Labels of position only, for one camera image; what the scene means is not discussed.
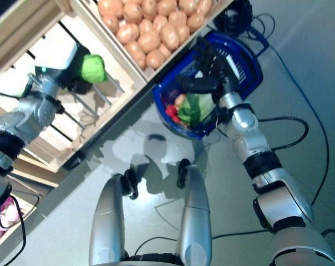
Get large napa cabbage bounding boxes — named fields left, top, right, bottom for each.
left=80, top=54, right=109, bottom=84

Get blue plastic shopping basket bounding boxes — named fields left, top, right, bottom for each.
left=152, top=30, right=264, bottom=141

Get long dark floor cable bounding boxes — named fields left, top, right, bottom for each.
left=267, top=45, right=331, bottom=207

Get black cable coil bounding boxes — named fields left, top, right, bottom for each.
left=213, top=0, right=276, bottom=38

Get wooden display shelf frame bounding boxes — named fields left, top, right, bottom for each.
left=0, top=0, right=82, bottom=189

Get red peppers in basket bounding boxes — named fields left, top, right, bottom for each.
left=165, top=104, right=180, bottom=119

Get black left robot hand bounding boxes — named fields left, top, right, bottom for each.
left=33, top=34, right=92, bottom=95

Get small napa cabbage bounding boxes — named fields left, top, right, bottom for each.
left=177, top=93, right=214, bottom=124

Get black robot waist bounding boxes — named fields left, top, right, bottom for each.
left=120, top=253, right=185, bottom=266

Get dark purple vegetable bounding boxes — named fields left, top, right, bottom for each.
left=163, top=87, right=179, bottom=100

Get silver right robot leg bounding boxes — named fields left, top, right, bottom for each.
left=175, top=158, right=212, bottom=266

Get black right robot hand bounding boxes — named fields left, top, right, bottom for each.
left=177, top=37, right=247, bottom=98

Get thin black floor cable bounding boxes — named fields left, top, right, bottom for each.
left=134, top=229, right=272, bottom=255

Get wooden slat crate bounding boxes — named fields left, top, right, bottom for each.
left=0, top=188, right=39, bottom=253
left=70, top=0, right=236, bottom=84
left=0, top=0, right=149, bottom=173

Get brown potato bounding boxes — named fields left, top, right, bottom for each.
left=137, top=29, right=161, bottom=54
left=125, top=40, right=148, bottom=70
left=138, top=18, right=154, bottom=35
left=196, top=0, right=214, bottom=16
left=186, top=12, right=206, bottom=33
left=157, top=0, right=177, bottom=14
left=102, top=15, right=120, bottom=34
left=116, top=22, right=140, bottom=45
left=159, top=43, right=172, bottom=59
left=141, top=0, right=159, bottom=17
left=159, top=22, right=181, bottom=51
left=152, top=14, right=169, bottom=33
left=177, top=24, right=191, bottom=44
left=174, top=94, right=188, bottom=108
left=145, top=49, right=165, bottom=70
left=97, top=0, right=124, bottom=18
left=167, top=10, right=188, bottom=27
left=178, top=0, right=199, bottom=16
left=122, top=2, right=143, bottom=24

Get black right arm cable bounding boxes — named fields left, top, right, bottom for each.
left=257, top=116, right=309, bottom=152

